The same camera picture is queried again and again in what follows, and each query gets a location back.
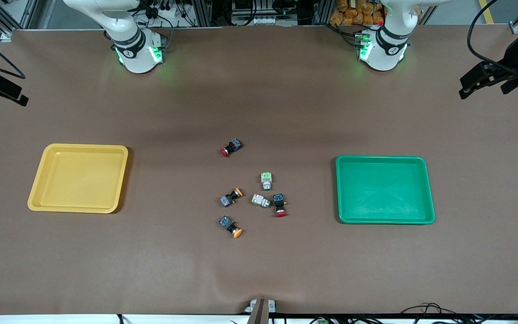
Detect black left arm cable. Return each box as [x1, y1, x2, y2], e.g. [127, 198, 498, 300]
[467, 0, 518, 75]

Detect yellow plastic tray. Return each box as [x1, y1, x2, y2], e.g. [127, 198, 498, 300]
[27, 143, 130, 214]

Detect black tangled floor cables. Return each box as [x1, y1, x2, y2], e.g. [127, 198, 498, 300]
[398, 302, 518, 324]

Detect red mushroom push button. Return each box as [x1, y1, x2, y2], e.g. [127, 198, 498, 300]
[220, 138, 244, 158]
[272, 193, 288, 218]

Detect yellow mushroom push button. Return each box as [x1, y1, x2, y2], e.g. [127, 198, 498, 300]
[219, 187, 244, 208]
[218, 215, 243, 239]

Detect white power strip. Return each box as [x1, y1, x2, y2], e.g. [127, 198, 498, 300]
[149, 0, 179, 28]

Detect brown table mat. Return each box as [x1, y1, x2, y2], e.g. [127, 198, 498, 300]
[0, 25, 518, 315]

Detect pile of orange objects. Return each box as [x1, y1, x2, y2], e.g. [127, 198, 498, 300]
[329, 0, 384, 27]

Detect green plastic tray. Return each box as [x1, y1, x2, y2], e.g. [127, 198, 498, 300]
[335, 155, 436, 225]

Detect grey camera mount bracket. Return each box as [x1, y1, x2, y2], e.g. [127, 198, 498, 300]
[244, 298, 278, 324]

